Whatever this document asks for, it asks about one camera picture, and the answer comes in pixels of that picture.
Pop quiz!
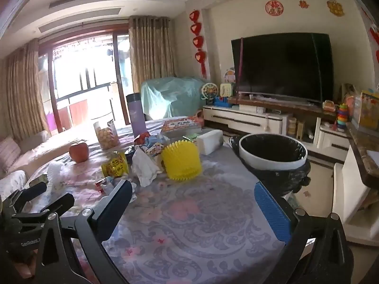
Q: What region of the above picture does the yellow printed box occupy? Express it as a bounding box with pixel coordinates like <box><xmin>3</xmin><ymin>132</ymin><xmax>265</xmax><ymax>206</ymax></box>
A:
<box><xmin>357</xmin><ymin>90</ymin><xmax>379</xmax><ymax>133</ymax></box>

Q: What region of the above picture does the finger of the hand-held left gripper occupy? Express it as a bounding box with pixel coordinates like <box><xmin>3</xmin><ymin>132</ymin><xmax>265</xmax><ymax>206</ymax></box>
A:
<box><xmin>15</xmin><ymin>193</ymin><xmax>75</xmax><ymax>222</ymax></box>
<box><xmin>6</xmin><ymin>181</ymin><xmax>48</xmax><ymax>213</ymax></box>

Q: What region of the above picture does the small red wrapper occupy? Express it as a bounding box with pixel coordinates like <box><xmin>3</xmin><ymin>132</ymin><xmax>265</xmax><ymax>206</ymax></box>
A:
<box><xmin>95</xmin><ymin>177</ymin><xmax>116</xmax><ymax>194</ymax></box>

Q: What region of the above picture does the marble top side cabinet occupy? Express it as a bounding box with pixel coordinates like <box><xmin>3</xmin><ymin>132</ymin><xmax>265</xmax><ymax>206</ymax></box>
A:
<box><xmin>332</xmin><ymin>121</ymin><xmax>379</xmax><ymax>243</ymax></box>

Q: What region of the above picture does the ferris wheel toy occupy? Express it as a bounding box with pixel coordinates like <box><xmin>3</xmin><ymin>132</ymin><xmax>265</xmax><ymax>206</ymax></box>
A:
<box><xmin>201</xmin><ymin>82</ymin><xmax>219</xmax><ymax>105</ymax></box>

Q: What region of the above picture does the pale fabric sofa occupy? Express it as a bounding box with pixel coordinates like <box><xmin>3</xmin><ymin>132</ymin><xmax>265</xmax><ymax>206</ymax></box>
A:
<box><xmin>0</xmin><ymin>130</ymin><xmax>51</xmax><ymax>196</ymax></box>

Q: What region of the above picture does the purple thermos bottle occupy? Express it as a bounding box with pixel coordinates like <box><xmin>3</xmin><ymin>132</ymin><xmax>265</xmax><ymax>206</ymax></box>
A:
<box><xmin>126</xmin><ymin>93</ymin><xmax>148</xmax><ymax>139</ymax></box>

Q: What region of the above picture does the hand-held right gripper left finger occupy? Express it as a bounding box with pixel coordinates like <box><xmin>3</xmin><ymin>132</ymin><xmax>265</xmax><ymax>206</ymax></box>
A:
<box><xmin>32</xmin><ymin>179</ymin><xmax>134</xmax><ymax>284</ymax></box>

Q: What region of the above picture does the crumpled white tissue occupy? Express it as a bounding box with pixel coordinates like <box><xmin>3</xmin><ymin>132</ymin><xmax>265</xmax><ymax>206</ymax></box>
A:
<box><xmin>131</xmin><ymin>146</ymin><xmax>165</xmax><ymax>187</ymax></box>

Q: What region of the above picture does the rainbow stacking ring toy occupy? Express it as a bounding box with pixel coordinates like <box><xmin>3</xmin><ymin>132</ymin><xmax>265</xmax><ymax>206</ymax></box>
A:
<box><xmin>336</xmin><ymin>103</ymin><xmax>350</xmax><ymax>131</ymax></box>

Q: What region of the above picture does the white foam block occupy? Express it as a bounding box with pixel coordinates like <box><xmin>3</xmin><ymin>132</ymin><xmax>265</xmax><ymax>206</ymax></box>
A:
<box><xmin>197</xmin><ymin>129</ymin><xmax>224</xmax><ymax>155</ymax></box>

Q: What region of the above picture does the red heart hanging string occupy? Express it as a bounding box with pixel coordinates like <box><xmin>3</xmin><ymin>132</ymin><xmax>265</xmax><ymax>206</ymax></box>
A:
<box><xmin>189</xmin><ymin>9</ymin><xmax>208</xmax><ymax>79</ymax></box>
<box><xmin>369</xmin><ymin>25</ymin><xmax>379</xmax><ymax>62</ymax></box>

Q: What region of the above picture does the teal flat box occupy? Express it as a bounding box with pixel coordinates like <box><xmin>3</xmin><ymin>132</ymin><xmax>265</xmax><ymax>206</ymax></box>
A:
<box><xmin>286</xmin><ymin>191</ymin><xmax>299</xmax><ymax>210</ymax></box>

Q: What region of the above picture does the balcony glass door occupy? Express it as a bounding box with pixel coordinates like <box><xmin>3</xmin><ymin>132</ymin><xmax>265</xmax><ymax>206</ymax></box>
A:
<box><xmin>38</xmin><ymin>24</ymin><xmax>132</xmax><ymax>133</ymax></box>

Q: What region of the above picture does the white television cabinet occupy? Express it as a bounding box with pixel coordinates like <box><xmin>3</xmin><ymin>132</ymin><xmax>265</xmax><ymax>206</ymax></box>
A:
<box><xmin>203</xmin><ymin>96</ymin><xmax>353</xmax><ymax>166</ymax></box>

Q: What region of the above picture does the white foam fruit net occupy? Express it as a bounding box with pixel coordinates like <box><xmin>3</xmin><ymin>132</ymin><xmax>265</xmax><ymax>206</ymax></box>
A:
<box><xmin>46</xmin><ymin>161</ymin><xmax>72</xmax><ymax>190</ymax></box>

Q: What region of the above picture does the gold figure wall decal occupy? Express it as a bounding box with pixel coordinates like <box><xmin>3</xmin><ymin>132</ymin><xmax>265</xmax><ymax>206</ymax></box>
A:
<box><xmin>326</xmin><ymin>0</ymin><xmax>345</xmax><ymax>17</ymax></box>

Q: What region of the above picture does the red apple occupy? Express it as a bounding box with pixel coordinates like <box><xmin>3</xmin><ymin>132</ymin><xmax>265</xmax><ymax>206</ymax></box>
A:
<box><xmin>69</xmin><ymin>141</ymin><xmax>90</xmax><ymax>163</ymax></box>

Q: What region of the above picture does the cartoon house shaped card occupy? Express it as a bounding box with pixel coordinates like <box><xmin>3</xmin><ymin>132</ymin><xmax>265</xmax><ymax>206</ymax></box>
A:
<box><xmin>223</xmin><ymin>68</ymin><xmax>236</xmax><ymax>85</ymax></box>

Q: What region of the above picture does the red snack packet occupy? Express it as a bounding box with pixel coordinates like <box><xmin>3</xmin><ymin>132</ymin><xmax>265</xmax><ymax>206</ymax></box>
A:
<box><xmin>134</xmin><ymin>132</ymin><xmax>151</xmax><ymax>146</ymax></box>

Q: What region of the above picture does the orange cover book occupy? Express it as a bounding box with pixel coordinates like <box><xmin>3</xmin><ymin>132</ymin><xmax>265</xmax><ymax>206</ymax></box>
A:
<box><xmin>160</xmin><ymin>117</ymin><xmax>203</xmax><ymax>139</ymax></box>

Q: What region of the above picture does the colourful printed wrapper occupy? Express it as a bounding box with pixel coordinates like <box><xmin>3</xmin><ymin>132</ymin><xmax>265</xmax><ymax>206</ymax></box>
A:
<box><xmin>145</xmin><ymin>136</ymin><xmax>171</xmax><ymax>157</ymax></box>

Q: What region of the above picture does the white shopping bag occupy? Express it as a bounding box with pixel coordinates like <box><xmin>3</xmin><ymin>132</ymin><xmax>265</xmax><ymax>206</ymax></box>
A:
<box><xmin>340</xmin><ymin>83</ymin><xmax>357</xmax><ymax>101</ymax></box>

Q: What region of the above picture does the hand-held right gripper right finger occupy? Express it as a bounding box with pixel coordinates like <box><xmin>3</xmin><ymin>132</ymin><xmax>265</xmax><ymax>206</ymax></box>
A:
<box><xmin>254</xmin><ymin>181</ymin><xmax>356</xmax><ymax>284</ymax></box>

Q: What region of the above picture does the bag of round snacks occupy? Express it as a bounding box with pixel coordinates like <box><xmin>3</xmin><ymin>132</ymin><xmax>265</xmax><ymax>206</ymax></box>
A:
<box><xmin>93</xmin><ymin>119</ymin><xmax>120</xmax><ymax>150</ymax></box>

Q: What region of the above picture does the round bin with black liner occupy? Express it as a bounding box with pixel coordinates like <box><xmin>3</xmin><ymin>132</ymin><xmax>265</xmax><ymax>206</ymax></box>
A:
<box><xmin>229</xmin><ymin>133</ymin><xmax>311</xmax><ymax>196</ymax></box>

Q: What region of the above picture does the yellow snack packet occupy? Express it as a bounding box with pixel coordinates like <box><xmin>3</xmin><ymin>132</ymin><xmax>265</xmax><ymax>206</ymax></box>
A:
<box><xmin>101</xmin><ymin>151</ymin><xmax>129</xmax><ymax>178</ymax></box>

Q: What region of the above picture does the yellow spiky plastic cup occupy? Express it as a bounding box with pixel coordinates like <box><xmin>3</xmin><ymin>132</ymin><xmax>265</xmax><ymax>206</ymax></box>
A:
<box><xmin>161</xmin><ymin>138</ymin><xmax>203</xmax><ymax>181</ymax></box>

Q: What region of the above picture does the beige curtain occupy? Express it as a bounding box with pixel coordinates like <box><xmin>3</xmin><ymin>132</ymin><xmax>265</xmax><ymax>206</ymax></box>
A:
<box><xmin>0</xmin><ymin>43</ymin><xmax>49</xmax><ymax>142</ymax></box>
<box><xmin>128</xmin><ymin>16</ymin><xmax>178</xmax><ymax>93</ymax></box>

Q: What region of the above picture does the black flat television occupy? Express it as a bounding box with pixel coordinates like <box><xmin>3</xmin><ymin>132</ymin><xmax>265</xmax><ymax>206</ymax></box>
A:
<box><xmin>231</xmin><ymin>32</ymin><xmax>334</xmax><ymax>104</ymax></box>

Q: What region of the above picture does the teal covered armchair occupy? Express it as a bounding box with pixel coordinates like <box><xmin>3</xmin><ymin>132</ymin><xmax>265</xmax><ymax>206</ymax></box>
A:
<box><xmin>140</xmin><ymin>76</ymin><xmax>206</xmax><ymax>118</ymax></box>

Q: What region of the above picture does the round red wall decal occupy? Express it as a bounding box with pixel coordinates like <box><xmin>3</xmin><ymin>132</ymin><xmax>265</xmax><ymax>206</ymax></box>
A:
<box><xmin>265</xmin><ymin>0</ymin><xmax>285</xmax><ymax>16</ymax></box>

